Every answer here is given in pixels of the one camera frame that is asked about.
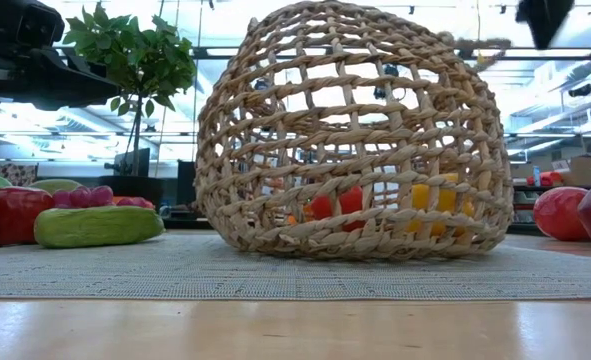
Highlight brown cardboard boxes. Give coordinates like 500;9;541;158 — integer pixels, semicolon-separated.
557;151;591;187

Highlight red plastic bin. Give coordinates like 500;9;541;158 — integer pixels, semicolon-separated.
526;170;564;187

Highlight black background monitor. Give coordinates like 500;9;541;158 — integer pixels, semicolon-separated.
177;160;199;206
103;147;151;177

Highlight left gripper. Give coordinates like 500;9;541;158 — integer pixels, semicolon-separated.
0;0;121;112

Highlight glossy red apple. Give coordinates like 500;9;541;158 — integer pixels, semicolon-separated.
533;186;591;243

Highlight purple grape bunch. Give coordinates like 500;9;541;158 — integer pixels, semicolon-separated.
51;184;156;210

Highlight green cucumber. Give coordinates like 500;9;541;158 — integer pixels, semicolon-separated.
33;205;166;250

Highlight yellow bell pepper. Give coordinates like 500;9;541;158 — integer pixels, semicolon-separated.
405;172;476;237

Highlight storage shelf with bins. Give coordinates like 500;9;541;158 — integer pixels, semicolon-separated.
509;184;541;234

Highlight grey woven placemat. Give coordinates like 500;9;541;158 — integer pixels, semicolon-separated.
0;232;591;301

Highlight small red apple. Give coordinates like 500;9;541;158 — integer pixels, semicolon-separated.
0;186;55;246

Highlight woven wicker basket with handles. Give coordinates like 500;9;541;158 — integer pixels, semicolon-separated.
194;0;515;261

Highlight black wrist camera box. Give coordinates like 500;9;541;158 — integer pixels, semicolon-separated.
17;1;67;49

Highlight green pear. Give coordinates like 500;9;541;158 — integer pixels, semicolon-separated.
28;178;84;196

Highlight green potted plant black pot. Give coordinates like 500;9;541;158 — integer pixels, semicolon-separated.
62;2;199;210

